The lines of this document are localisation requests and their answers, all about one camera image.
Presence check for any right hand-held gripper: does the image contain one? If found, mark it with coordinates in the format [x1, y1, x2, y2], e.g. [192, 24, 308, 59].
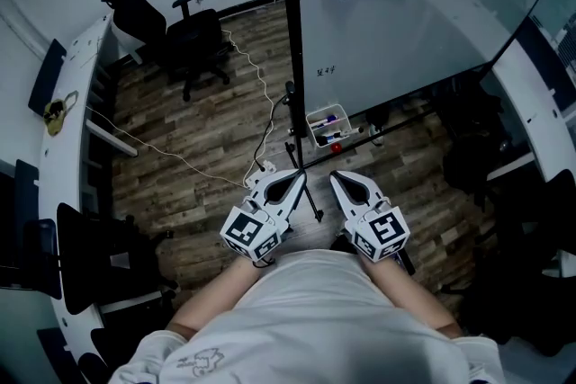
[329, 170, 410, 263]

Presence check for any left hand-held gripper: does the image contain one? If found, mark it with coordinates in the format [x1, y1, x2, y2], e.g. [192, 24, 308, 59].
[219, 168, 308, 263]

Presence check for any white marker tray basket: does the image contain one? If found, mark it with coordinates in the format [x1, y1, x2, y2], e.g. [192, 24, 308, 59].
[304, 103, 352, 148]

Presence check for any person's right forearm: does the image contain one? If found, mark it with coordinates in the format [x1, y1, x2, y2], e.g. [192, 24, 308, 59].
[362, 255, 464, 338]

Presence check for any person's left forearm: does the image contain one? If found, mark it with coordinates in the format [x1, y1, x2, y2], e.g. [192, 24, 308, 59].
[166, 254, 269, 336]

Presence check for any whiteboard on black stand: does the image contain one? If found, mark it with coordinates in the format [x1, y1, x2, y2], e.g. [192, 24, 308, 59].
[274, 0, 566, 224]

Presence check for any white power strip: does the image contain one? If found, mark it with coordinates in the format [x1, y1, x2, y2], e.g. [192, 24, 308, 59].
[244, 159, 276, 190]

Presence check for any black backpack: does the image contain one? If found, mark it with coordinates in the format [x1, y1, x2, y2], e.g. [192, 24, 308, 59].
[440, 78, 505, 199]

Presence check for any person's white t-shirt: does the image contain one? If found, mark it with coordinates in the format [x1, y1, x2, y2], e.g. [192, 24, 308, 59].
[107, 247, 508, 384]

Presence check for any black office chair with headrest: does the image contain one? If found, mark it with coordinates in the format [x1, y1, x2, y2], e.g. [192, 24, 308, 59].
[101, 0, 235, 103]

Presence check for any yellow-green bag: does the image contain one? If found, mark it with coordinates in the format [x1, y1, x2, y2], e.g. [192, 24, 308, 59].
[43, 89, 80, 137]

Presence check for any long white curved desk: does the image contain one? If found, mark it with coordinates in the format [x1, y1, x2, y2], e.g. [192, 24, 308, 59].
[38, 11, 140, 384]

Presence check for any black desk divider panel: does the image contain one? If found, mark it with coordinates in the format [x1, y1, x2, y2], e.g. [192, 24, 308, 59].
[36, 327, 76, 379]
[14, 159, 63, 300]
[512, 20, 568, 73]
[27, 38, 68, 118]

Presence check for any black cable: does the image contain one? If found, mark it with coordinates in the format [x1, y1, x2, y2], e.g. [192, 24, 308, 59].
[254, 93, 289, 170]

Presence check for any thin white cable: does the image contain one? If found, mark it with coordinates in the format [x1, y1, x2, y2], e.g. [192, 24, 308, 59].
[85, 105, 248, 190]

